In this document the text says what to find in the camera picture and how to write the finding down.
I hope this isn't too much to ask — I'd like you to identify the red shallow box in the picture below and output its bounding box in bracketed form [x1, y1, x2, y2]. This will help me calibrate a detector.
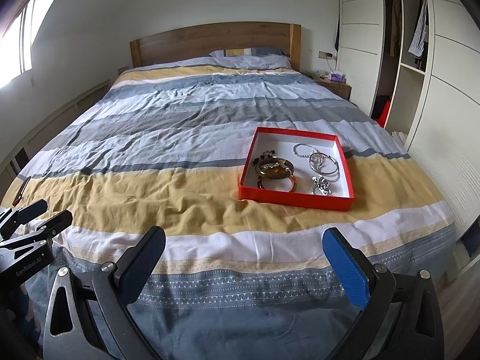
[238, 127, 355, 211]

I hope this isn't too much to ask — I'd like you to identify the grey striped pillow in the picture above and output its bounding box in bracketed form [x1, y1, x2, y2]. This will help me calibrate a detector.
[209, 47, 291, 70]

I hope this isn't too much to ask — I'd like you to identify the wooden nightstand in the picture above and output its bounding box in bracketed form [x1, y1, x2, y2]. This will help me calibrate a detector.
[312, 76, 352, 101]

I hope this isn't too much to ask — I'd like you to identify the dark brown bangle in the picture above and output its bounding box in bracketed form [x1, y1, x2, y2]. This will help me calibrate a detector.
[257, 158, 295, 179]

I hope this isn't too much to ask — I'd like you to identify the beaded stone bracelet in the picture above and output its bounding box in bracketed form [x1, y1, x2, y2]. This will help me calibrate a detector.
[251, 149, 288, 172]

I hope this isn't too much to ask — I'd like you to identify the amber translucent bangle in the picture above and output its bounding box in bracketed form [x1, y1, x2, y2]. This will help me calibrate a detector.
[256, 175, 297, 193]

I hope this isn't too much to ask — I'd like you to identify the window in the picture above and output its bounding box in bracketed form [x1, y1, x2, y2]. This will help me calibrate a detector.
[1, 0, 55, 87]

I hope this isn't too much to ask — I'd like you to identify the wall power socket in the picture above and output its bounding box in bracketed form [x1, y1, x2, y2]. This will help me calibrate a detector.
[318, 51, 334, 59]

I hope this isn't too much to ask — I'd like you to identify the white wardrobe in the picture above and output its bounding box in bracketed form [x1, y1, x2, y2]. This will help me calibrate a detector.
[337, 0, 479, 236]

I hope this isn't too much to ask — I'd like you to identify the hanging striped shirt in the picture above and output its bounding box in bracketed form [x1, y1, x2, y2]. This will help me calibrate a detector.
[408, 0, 428, 59]

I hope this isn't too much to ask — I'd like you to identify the silver chain bracelet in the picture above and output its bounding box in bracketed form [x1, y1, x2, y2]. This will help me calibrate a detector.
[293, 142, 327, 160]

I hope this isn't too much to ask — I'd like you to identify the striped duvet bed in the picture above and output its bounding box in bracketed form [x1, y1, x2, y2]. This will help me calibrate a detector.
[1, 57, 456, 359]

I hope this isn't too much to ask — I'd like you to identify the purple tissue box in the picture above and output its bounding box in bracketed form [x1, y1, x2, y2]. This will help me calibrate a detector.
[328, 72, 346, 83]

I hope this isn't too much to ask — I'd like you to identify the red object in wardrobe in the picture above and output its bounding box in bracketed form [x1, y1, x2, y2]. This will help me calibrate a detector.
[377, 100, 391, 128]

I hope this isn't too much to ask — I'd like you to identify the wooden headboard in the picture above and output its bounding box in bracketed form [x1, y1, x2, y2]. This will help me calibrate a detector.
[130, 21, 302, 71]

